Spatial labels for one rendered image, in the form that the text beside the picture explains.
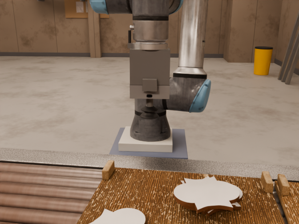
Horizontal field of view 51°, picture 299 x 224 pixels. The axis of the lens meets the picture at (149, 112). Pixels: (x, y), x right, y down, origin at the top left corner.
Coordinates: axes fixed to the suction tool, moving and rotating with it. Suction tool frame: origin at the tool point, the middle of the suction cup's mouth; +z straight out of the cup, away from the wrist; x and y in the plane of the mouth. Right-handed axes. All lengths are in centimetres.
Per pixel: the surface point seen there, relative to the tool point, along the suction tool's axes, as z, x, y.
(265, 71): 78, 607, 243
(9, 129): 102, 280, -167
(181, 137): 22, 47, 12
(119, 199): 17.8, -5.9, -6.5
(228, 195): 13.8, -10.1, 16.6
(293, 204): 17.5, -7.3, 31.6
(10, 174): 19.3, 8.1, -37.0
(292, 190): 17.2, -1.5, 34.0
